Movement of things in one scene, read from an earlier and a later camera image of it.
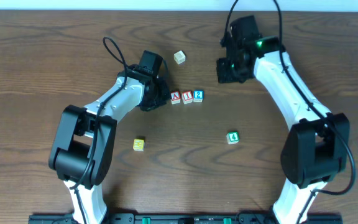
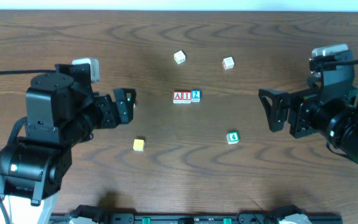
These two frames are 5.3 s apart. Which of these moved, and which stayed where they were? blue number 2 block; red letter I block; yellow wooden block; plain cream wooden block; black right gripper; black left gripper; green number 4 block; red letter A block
Moved: black left gripper; black right gripper; blue number 2 block
Stayed: red letter A block; red letter I block; yellow wooden block; green number 4 block; plain cream wooden block
